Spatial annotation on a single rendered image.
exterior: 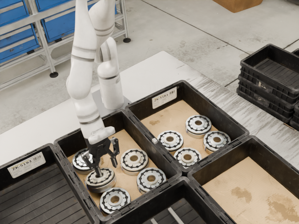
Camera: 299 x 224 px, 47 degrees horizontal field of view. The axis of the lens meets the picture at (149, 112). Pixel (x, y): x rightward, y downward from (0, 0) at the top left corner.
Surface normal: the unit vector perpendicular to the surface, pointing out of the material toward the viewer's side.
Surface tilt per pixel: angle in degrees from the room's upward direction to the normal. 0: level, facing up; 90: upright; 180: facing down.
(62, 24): 90
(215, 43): 0
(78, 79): 51
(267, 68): 0
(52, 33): 90
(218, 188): 0
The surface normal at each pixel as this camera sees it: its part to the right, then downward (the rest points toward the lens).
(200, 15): -0.07, -0.72
